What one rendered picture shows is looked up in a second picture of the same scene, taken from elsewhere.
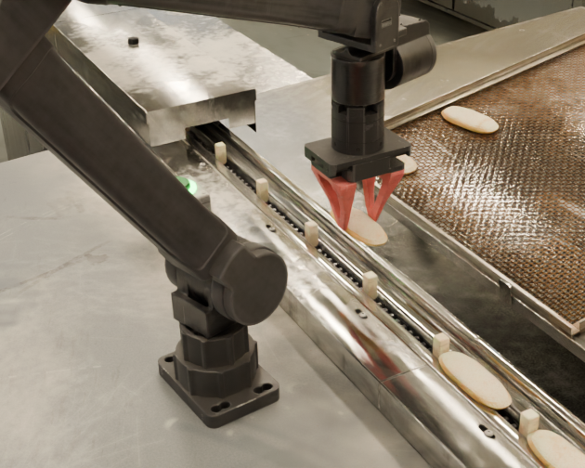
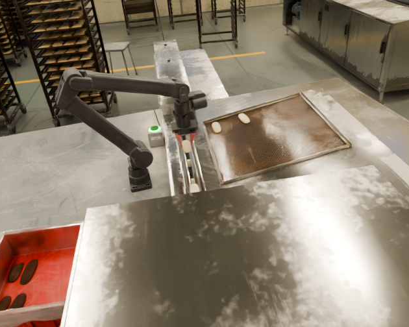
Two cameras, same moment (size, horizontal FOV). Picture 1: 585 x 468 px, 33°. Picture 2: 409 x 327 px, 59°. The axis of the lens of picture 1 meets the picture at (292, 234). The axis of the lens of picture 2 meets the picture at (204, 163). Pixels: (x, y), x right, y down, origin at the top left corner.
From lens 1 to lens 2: 69 cm
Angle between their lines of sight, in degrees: 19
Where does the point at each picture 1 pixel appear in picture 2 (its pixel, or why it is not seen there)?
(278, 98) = (213, 102)
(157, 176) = (111, 130)
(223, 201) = (169, 133)
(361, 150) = (181, 126)
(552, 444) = not seen: hidden behind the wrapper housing
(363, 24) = (176, 95)
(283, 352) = (160, 176)
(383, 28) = (182, 95)
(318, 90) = (226, 100)
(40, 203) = (130, 128)
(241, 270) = (136, 154)
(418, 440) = not seen: hidden behind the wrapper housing
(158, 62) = not seen: hidden behind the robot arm
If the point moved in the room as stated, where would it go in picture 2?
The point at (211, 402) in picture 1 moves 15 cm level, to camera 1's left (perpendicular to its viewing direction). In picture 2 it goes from (133, 185) to (101, 181)
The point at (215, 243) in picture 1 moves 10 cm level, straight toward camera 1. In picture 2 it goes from (130, 146) to (119, 161)
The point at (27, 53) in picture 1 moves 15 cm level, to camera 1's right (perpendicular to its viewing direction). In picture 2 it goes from (69, 102) to (109, 104)
